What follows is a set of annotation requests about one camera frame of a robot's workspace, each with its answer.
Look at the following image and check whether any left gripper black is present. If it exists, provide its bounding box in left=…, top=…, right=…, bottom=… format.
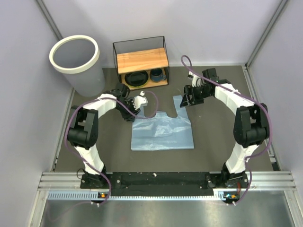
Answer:
left=116, top=98, right=140, bottom=122

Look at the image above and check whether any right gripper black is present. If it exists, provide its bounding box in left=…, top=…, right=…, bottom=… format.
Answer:
left=180, top=84, right=212, bottom=108

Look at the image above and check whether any light blue trash bag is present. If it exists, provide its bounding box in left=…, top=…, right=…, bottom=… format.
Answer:
left=131, top=95, right=194, bottom=151

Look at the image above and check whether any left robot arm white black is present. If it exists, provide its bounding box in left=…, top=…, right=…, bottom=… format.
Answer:
left=67, top=83, right=148, bottom=189

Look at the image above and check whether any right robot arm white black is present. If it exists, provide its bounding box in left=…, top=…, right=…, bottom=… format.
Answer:
left=180, top=68, right=269, bottom=188

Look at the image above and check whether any white grey trash bin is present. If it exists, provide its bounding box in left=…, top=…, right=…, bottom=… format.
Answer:
left=49, top=35, right=106, bottom=97

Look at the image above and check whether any black plate green rim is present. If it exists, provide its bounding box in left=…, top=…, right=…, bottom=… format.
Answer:
left=125, top=71, right=149, bottom=87

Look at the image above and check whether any dark blue mug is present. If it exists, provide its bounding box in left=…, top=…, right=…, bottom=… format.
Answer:
left=150, top=68, right=166, bottom=83

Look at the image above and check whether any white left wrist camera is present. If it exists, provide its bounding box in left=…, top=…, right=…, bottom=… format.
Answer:
left=133, top=91, right=148, bottom=110

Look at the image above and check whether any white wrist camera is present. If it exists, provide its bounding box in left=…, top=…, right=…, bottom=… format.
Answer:
left=187, top=71, right=203, bottom=87
left=133, top=91, right=148, bottom=110

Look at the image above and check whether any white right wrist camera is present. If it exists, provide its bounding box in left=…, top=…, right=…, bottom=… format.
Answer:
left=187, top=71, right=203, bottom=87

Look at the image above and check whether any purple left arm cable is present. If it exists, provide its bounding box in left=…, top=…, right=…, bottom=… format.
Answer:
left=64, top=91, right=159, bottom=206

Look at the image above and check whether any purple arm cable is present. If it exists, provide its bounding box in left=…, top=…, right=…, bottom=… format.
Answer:
left=64, top=91, right=159, bottom=206
left=181, top=55, right=273, bottom=206

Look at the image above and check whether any black wire wooden shelf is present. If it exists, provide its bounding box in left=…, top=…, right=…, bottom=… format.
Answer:
left=113, top=36, right=170, bottom=90

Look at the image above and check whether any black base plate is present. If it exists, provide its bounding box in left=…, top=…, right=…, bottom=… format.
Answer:
left=80, top=171, right=249, bottom=196

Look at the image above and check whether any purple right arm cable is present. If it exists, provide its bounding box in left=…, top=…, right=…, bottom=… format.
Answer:
left=181, top=55, right=273, bottom=206

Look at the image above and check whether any slotted grey cable duct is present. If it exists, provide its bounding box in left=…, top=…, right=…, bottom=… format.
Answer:
left=47, top=187, right=237, bottom=201

